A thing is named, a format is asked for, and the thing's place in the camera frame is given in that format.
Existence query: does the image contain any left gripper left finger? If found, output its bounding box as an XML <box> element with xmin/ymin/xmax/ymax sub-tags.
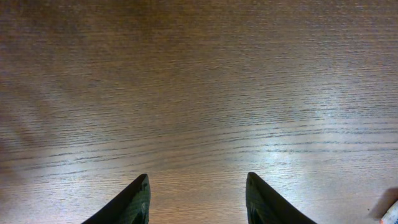
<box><xmin>83</xmin><ymin>174</ymin><xmax>150</xmax><ymax>224</ymax></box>

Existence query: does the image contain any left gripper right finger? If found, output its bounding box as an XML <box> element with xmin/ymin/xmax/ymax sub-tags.
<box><xmin>246</xmin><ymin>172</ymin><xmax>316</xmax><ymax>224</ymax></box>

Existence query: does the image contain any orange tissue pack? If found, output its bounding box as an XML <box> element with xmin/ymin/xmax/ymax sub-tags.
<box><xmin>379</xmin><ymin>201</ymin><xmax>398</xmax><ymax>224</ymax></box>

